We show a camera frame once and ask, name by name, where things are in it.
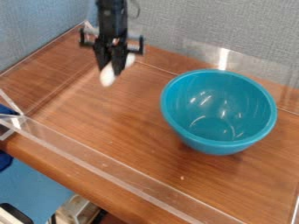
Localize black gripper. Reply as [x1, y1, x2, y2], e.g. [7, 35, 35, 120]
[79, 27, 145, 76]

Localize white toy mushroom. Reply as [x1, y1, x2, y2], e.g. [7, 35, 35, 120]
[99, 53, 136, 88]

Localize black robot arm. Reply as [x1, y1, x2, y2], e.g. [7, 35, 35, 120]
[79, 0, 145, 75]

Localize blue plastic bowl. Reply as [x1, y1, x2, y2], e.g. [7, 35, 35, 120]
[160, 69, 278, 156]

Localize clear acrylic barrier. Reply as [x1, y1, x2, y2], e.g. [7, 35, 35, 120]
[0, 30, 299, 224]

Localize blue object at left edge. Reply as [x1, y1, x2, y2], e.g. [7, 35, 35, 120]
[0, 103, 19, 172]

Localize black white object below table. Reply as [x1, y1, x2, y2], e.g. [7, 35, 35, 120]
[0, 203, 33, 224]

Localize clear acrylic corner bracket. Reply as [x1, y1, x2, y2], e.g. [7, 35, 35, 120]
[83, 21, 99, 36]

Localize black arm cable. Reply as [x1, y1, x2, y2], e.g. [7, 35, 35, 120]
[127, 0, 141, 20]

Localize white frame under table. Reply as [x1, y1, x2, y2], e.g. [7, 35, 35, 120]
[47, 194, 100, 224]

